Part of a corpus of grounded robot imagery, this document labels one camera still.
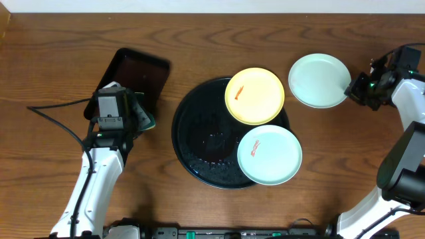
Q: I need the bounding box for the green yellow sponge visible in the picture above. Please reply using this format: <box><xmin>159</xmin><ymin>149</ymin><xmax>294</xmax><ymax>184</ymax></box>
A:
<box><xmin>133</xmin><ymin>92</ymin><xmax>156</xmax><ymax>131</ymax></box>

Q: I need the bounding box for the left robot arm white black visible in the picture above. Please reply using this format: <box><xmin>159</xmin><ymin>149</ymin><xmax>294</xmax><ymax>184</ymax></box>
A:
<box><xmin>49</xmin><ymin>87</ymin><xmax>143</xmax><ymax>238</ymax></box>

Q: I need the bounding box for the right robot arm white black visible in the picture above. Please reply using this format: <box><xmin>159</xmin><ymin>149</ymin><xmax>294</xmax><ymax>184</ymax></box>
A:
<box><xmin>334</xmin><ymin>67</ymin><xmax>424</xmax><ymax>238</ymax></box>

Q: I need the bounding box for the rectangular black tray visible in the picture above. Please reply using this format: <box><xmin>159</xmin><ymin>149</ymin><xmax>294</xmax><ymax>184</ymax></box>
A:
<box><xmin>96</xmin><ymin>48</ymin><xmax>171</xmax><ymax>112</ymax></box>

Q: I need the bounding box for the round black tray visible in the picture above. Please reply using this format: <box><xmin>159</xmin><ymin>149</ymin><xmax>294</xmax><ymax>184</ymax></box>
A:
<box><xmin>171</xmin><ymin>77</ymin><xmax>290</xmax><ymax>190</ymax></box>

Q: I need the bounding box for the yellow plate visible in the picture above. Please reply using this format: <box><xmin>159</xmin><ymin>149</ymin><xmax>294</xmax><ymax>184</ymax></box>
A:
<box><xmin>224</xmin><ymin>68</ymin><xmax>285</xmax><ymax>125</ymax></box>

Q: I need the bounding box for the light green plate with stain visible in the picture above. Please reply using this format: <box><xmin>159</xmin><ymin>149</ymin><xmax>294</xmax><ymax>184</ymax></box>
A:
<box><xmin>236</xmin><ymin>125</ymin><xmax>302</xmax><ymax>186</ymax></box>

